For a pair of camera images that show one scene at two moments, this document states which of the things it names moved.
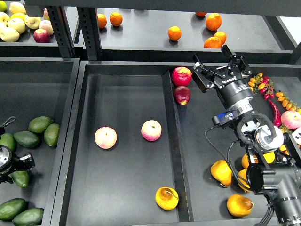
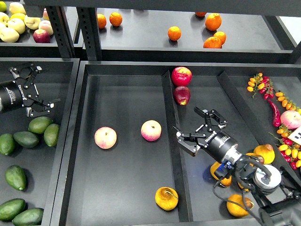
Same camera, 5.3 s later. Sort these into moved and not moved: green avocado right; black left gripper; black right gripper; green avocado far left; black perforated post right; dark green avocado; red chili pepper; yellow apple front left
Moved: dark green avocado; black right gripper; black left gripper
Not moved: black perforated post right; red chili pepper; green avocado far left; green avocado right; yellow apple front left
